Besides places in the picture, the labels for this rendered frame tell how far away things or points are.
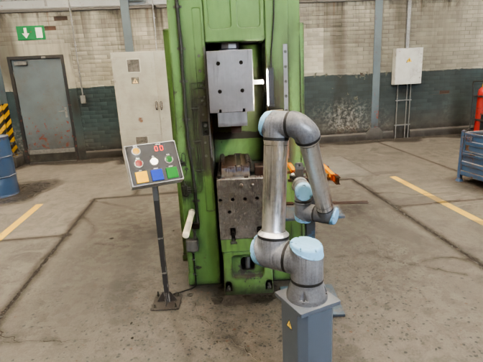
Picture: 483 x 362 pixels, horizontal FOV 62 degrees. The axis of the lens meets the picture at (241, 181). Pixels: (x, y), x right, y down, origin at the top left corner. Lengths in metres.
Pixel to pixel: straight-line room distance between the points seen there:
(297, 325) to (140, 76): 6.72
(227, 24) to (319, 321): 1.96
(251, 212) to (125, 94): 5.65
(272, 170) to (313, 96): 7.27
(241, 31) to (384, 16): 6.94
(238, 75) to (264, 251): 1.29
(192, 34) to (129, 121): 5.41
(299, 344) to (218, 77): 1.69
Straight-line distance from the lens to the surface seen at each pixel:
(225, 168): 2.80
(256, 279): 3.06
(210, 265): 3.22
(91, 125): 8.97
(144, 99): 8.07
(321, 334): 1.98
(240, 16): 2.90
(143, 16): 8.77
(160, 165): 2.67
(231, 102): 2.73
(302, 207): 2.13
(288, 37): 2.91
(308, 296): 1.87
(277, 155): 1.79
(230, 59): 2.73
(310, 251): 1.78
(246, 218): 2.85
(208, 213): 3.05
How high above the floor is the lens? 1.62
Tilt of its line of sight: 15 degrees down
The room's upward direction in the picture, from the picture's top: 3 degrees counter-clockwise
